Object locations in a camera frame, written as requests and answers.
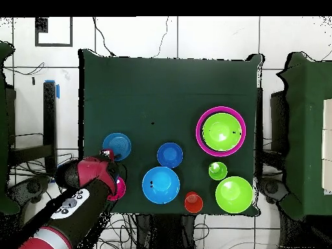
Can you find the light blue straight-sided bowl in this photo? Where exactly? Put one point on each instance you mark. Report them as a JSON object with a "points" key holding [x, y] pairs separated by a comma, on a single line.
{"points": [[118, 142]]}

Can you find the large pink bowl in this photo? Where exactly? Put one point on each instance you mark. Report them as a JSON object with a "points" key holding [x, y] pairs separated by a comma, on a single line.
{"points": [[220, 154]]}

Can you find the green bowl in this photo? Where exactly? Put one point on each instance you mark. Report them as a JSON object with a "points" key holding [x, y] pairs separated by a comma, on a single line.
{"points": [[234, 195], [220, 129]]}

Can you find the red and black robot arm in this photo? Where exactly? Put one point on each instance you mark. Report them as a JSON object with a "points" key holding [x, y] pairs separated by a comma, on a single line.
{"points": [[85, 197]]}

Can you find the small pink bowl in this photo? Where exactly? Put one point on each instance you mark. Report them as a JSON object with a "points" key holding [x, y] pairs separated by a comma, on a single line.
{"points": [[121, 188]]}

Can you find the small dark blue bowl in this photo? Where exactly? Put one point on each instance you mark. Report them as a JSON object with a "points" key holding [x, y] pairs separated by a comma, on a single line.
{"points": [[170, 155]]}

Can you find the large blue bowl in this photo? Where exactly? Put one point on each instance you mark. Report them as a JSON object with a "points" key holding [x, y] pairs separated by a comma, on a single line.
{"points": [[163, 185]]}

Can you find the dark green table cloth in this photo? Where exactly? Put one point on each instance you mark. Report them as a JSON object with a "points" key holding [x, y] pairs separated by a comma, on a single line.
{"points": [[168, 77]]}

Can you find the orange cup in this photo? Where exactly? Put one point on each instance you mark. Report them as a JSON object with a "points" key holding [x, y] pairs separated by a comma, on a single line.
{"points": [[193, 203]]}

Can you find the green cup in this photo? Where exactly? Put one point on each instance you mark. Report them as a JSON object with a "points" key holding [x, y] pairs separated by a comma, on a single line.
{"points": [[218, 172]]}

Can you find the green-clothed side table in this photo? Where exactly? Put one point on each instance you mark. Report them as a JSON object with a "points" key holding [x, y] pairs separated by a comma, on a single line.
{"points": [[306, 129], [3, 116]]}

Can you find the white boxes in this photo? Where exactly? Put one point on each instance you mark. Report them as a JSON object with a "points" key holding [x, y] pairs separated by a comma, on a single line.
{"points": [[327, 145]]}

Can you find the black post with blue tape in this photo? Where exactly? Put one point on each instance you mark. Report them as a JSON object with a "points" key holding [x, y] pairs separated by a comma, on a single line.
{"points": [[49, 124]]}

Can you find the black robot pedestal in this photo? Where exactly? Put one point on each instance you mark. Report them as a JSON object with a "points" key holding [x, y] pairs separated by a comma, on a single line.
{"points": [[166, 230]]}

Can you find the black square floor frame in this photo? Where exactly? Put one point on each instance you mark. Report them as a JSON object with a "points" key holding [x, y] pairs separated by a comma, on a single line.
{"points": [[41, 24]]}

